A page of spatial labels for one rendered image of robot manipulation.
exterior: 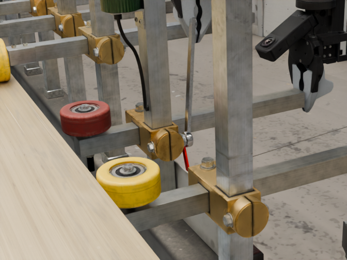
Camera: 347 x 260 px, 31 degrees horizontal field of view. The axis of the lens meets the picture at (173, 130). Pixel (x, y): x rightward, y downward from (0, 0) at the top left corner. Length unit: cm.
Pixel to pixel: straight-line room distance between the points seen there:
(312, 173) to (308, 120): 251
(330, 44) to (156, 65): 35
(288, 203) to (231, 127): 184
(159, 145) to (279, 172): 21
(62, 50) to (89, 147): 27
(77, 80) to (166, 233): 55
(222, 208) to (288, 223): 165
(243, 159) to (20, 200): 27
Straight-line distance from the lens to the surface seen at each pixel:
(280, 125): 335
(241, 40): 74
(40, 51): 123
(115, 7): 93
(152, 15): 96
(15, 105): 109
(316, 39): 116
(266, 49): 112
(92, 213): 71
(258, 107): 115
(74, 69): 147
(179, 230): 106
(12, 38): 220
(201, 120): 109
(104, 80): 123
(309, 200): 262
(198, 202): 84
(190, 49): 104
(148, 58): 97
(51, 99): 173
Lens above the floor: 125
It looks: 22 degrees down
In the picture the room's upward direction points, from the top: 3 degrees counter-clockwise
